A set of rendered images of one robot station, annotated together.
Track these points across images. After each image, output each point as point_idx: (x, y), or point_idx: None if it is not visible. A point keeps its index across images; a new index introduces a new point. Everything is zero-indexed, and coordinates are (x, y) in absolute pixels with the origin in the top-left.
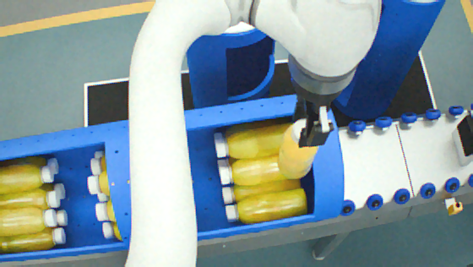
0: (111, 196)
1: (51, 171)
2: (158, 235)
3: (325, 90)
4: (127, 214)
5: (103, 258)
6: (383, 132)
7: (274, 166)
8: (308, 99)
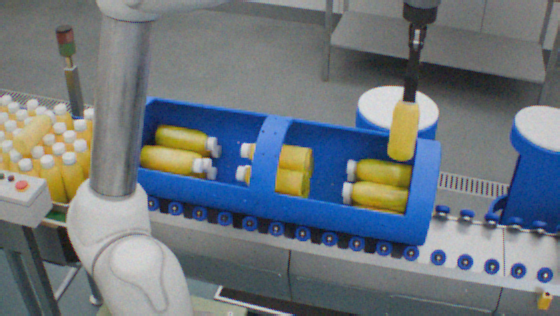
0: (257, 138)
1: (215, 144)
2: None
3: (417, 0)
4: (264, 155)
5: (218, 240)
6: (490, 230)
7: (387, 189)
8: (409, 18)
